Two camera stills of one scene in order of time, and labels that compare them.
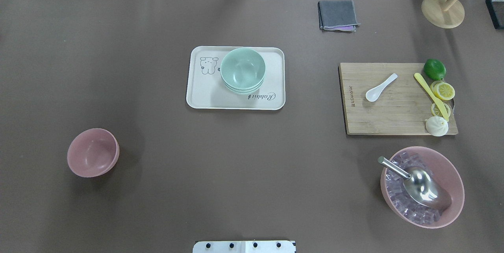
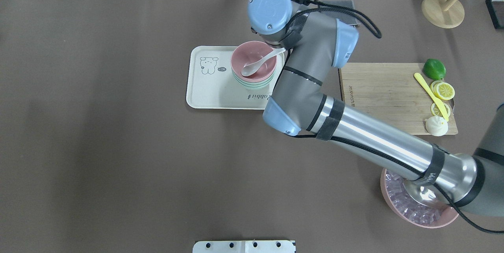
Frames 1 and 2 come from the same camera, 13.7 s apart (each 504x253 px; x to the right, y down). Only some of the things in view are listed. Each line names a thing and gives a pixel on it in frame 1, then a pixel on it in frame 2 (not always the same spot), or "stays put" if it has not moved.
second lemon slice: (436, 112) stays put
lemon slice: (443, 90) stays put
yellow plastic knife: (440, 102) stays put
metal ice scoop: (421, 185) stays put
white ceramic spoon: (373, 95) -> (250, 69)
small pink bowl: (93, 152) -> (249, 52)
